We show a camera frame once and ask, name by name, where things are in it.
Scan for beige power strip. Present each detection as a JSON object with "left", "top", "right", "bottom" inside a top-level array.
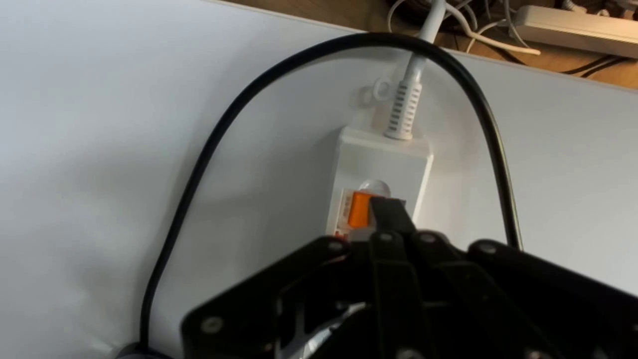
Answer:
[{"left": 514, "top": 3, "right": 638, "bottom": 61}]

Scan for thin white wires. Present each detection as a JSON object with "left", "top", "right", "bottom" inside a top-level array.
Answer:
[{"left": 387, "top": 0, "right": 544, "bottom": 57}]

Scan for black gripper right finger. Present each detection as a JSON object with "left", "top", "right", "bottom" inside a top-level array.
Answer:
[{"left": 391, "top": 197, "right": 638, "bottom": 359}]

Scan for white power strip orange switch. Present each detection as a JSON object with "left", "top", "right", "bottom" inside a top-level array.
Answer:
[{"left": 325, "top": 125, "right": 436, "bottom": 245}]

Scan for white power strip cable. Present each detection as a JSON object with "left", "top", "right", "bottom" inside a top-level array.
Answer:
[{"left": 381, "top": 0, "right": 448, "bottom": 143}]

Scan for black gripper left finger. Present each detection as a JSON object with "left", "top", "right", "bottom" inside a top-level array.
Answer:
[{"left": 179, "top": 197, "right": 394, "bottom": 359}]

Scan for black power cable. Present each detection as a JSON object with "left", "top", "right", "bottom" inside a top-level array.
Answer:
[{"left": 115, "top": 29, "right": 524, "bottom": 359}]

